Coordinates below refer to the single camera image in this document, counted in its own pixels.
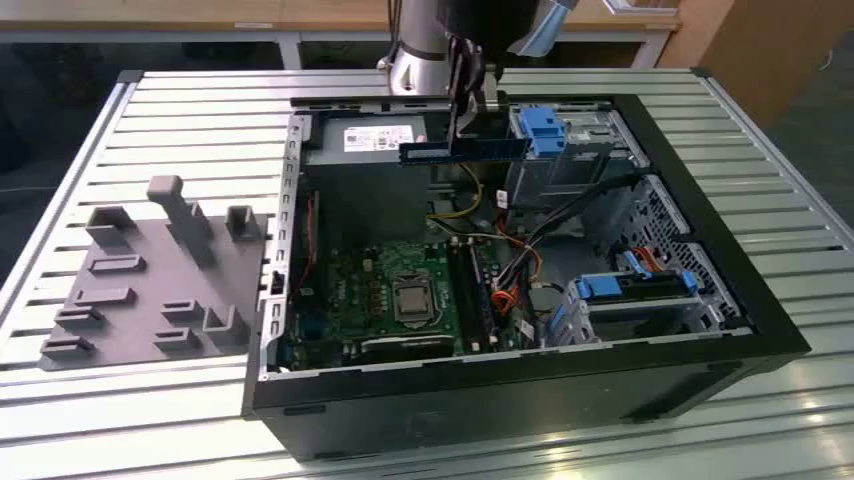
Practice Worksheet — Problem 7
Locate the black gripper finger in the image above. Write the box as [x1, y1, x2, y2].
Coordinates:
[444, 34, 478, 163]
[467, 38, 512, 142]

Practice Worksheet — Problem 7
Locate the blue RAM stick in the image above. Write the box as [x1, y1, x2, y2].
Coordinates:
[396, 139, 530, 166]

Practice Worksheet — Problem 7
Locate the installed RAM stick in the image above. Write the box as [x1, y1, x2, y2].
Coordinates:
[466, 240, 500, 352]

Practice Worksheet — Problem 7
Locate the metal drive cage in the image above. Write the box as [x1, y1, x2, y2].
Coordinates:
[500, 105, 654, 212]

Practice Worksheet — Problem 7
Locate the silver power supply unit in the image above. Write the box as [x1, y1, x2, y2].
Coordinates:
[311, 117, 434, 242]

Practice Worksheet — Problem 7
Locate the CPU socket with lever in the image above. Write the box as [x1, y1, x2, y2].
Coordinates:
[388, 272, 440, 330]

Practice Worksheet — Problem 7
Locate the blue disk carrier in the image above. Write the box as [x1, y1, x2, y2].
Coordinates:
[575, 249, 701, 304]

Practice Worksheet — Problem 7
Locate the silver CPU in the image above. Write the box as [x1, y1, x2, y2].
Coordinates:
[396, 288, 432, 320]

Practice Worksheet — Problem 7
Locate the green motherboard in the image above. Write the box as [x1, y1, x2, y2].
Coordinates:
[284, 236, 536, 372]

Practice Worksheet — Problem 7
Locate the brown wooden cabinet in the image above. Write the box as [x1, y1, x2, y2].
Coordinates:
[657, 0, 854, 132]

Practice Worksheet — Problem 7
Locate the black open PC case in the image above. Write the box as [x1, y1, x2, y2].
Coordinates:
[240, 92, 813, 462]

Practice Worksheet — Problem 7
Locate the grey parts rack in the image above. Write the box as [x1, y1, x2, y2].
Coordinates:
[39, 174, 279, 372]

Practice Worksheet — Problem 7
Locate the blue drive bay bracket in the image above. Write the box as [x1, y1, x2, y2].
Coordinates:
[511, 105, 570, 158]

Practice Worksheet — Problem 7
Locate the yellow wire bundle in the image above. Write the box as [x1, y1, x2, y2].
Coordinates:
[426, 163, 487, 222]

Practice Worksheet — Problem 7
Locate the black cable bundle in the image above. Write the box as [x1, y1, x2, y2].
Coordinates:
[504, 173, 643, 251]

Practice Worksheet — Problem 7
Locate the orange data wire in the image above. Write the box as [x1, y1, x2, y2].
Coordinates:
[491, 246, 544, 316]

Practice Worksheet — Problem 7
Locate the wooden desk white frame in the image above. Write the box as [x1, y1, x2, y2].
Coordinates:
[0, 0, 683, 71]

